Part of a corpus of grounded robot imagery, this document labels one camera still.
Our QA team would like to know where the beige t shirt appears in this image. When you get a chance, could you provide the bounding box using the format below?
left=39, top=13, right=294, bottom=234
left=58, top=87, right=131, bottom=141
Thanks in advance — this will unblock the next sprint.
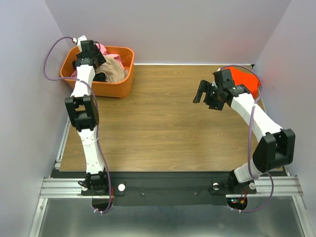
left=96, top=55, right=128, bottom=83

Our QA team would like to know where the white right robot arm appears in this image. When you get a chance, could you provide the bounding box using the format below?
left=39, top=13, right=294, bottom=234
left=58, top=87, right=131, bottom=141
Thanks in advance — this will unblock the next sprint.
left=193, top=80, right=296, bottom=193

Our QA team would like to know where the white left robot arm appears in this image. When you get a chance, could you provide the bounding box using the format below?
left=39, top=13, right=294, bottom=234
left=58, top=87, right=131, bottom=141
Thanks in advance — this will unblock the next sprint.
left=65, top=50, right=111, bottom=195

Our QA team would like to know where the black t shirt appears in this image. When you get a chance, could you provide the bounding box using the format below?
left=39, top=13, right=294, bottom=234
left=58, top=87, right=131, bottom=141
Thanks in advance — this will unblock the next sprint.
left=93, top=73, right=107, bottom=82

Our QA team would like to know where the pink t shirt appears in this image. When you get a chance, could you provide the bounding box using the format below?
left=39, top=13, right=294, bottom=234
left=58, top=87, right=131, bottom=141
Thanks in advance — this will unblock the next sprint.
left=71, top=43, right=121, bottom=78

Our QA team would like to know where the orange plastic basket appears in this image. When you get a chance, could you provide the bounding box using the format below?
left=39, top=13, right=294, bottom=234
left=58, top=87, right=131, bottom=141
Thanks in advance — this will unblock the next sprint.
left=60, top=45, right=135, bottom=98

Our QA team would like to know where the folded orange t shirt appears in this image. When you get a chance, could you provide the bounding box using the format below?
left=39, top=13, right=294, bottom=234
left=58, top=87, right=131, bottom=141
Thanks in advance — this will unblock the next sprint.
left=228, top=67, right=261, bottom=98

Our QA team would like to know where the silver round knob right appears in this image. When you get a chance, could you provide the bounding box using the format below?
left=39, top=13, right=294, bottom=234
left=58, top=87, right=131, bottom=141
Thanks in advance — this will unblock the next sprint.
left=212, top=183, right=220, bottom=191

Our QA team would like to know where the white round knob left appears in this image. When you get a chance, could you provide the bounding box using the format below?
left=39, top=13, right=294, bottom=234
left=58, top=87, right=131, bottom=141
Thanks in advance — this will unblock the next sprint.
left=118, top=184, right=125, bottom=192

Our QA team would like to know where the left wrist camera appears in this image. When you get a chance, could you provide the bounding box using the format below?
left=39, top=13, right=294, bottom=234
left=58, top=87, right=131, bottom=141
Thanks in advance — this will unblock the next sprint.
left=77, top=35, right=96, bottom=52

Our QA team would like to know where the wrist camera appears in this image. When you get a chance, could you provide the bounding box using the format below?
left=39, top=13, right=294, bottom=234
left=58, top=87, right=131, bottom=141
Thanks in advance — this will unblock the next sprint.
left=77, top=35, right=96, bottom=52
left=213, top=69, right=235, bottom=88

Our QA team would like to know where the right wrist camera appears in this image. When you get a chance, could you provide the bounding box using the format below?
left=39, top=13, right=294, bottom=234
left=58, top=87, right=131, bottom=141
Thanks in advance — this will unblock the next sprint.
left=213, top=69, right=235, bottom=88

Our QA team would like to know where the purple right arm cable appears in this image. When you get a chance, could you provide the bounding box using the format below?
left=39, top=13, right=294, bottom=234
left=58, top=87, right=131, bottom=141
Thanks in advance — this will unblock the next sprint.
left=219, top=65, right=275, bottom=213

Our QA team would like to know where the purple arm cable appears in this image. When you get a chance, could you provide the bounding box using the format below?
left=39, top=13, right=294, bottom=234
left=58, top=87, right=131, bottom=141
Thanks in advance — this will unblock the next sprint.
left=43, top=36, right=115, bottom=215
left=219, top=65, right=275, bottom=213

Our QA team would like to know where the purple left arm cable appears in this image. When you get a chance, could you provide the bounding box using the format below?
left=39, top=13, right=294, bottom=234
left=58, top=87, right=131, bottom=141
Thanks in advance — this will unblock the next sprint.
left=43, top=36, right=115, bottom=215

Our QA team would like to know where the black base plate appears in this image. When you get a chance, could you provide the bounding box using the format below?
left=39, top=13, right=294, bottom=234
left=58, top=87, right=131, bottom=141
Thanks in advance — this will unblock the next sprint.
left=40, top=170, right=287, bottom=212

